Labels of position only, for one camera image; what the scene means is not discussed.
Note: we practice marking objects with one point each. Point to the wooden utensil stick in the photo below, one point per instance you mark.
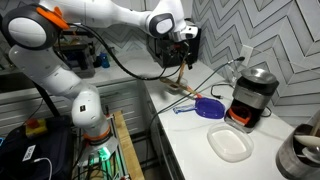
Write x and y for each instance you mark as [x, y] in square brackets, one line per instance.
[316, 128]

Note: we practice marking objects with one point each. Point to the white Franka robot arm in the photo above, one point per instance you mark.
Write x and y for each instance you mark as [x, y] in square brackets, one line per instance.
[50, 73]

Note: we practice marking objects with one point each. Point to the white drawer cabinet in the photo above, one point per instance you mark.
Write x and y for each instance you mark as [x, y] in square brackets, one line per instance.
[123, 96]

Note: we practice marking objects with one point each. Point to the white paper tag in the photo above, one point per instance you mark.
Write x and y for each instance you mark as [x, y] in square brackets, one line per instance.
[29, 153]

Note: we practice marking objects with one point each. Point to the steel utensil holder pot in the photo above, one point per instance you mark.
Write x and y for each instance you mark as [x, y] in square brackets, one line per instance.
[290, 160]

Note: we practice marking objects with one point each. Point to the long wooden spoon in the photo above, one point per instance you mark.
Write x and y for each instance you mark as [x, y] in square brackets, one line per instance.
[190, 90]

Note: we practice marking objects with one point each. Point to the black benchtop machine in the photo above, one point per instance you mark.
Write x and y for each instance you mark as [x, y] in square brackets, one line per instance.
[78, 60]

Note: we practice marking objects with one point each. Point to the aluminium robot stand frame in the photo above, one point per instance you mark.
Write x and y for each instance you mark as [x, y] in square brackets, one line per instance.
[100, 160]

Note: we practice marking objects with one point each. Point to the black fabric bag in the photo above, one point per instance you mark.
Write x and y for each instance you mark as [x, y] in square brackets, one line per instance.
[50, 143]

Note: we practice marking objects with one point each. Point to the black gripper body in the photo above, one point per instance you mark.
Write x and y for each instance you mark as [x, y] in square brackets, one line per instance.
[180, 49]

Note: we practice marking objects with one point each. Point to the black microwave oven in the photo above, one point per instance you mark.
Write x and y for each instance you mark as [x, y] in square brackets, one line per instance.
[160, 50]

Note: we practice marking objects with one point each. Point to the blue plastic container lid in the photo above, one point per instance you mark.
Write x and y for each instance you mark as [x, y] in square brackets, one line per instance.
[210, 108]

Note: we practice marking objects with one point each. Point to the black silver coffee maker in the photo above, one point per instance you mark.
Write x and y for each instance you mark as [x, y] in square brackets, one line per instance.
[253, 96]

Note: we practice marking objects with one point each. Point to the red emergency stop button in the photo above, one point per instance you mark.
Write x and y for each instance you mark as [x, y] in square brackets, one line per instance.
[36, 128]

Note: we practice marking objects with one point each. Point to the small clear plastic tub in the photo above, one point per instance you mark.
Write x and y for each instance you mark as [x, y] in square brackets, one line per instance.
[171, 89]

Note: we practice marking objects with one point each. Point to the white counter cabinet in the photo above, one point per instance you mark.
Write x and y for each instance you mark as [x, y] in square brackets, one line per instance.
[165, 150]

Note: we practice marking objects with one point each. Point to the black stand pole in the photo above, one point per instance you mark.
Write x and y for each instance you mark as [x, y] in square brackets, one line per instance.
[48, 101]

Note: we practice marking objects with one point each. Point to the metal ladle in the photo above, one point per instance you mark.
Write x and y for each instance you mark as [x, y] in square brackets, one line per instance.
[311, 154]

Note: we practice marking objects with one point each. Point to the clear plastic food container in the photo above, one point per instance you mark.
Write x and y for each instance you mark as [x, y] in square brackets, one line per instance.
[230, 143]

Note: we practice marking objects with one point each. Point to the wooden plank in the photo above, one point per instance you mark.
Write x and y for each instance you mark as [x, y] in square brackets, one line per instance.
[128, 146]

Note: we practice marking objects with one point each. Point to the blue bottle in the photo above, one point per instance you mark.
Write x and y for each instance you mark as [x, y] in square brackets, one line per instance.
[104, 60]

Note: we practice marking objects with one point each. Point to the white wall outlet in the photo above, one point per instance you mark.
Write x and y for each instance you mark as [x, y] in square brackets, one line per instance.
[247, 53]

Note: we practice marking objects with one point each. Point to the slotted wooden spatula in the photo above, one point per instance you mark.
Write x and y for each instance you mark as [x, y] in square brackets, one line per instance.
[181, 73]

